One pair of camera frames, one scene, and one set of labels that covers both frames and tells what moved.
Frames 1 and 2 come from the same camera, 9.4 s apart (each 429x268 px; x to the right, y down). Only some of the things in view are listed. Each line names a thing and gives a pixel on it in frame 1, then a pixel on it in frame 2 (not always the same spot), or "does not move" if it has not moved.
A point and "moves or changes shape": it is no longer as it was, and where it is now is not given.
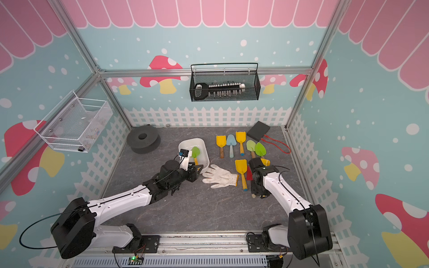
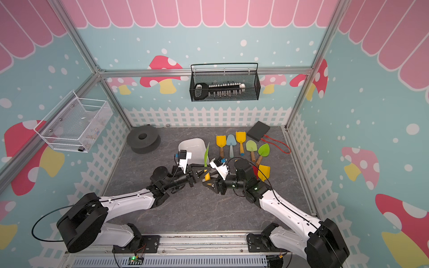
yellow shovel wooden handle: (221, 142) does not move
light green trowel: (251, 146) does not move
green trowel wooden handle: (260, 150) moves or changes shape
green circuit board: (135, 260) does not move
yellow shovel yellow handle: (241, 137) does not move
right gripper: (255, 191) → (219, 184)
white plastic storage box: (203, 159) does not move
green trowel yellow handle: (195, 152) → (207, 176)
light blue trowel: (231, 142) does not move
